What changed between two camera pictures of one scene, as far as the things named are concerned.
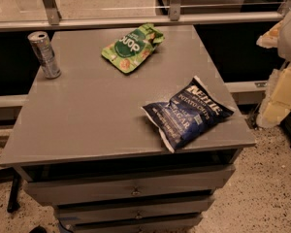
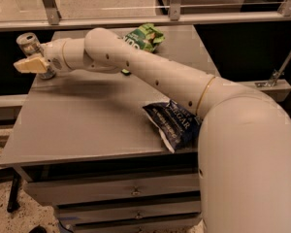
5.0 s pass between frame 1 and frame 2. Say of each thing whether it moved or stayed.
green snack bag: stayed
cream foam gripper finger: moved
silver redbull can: moved
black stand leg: stayed
